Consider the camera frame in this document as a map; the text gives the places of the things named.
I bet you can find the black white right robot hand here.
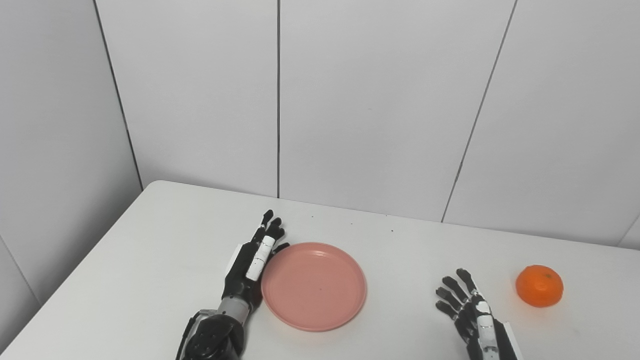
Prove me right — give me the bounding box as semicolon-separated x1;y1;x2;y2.
435;268;523;360

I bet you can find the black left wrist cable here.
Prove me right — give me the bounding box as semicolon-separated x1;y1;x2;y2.
176;309;217;360

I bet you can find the pink round plate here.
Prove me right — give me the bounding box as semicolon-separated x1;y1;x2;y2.
260;242;368;332

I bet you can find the orange fruit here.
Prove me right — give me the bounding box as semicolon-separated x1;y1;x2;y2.
515;264;564;308

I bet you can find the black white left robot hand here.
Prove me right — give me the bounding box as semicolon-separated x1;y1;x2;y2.
221;209;291;313

